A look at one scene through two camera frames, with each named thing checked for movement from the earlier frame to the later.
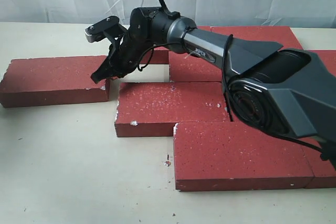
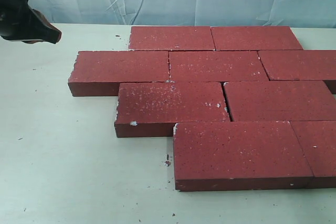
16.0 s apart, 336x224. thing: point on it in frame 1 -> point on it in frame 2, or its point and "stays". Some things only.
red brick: x=279 y=35 stays
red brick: x=226 y=155 stays
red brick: x=42 y=81 -> x=99 y=73
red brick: x=152 y=109 stays
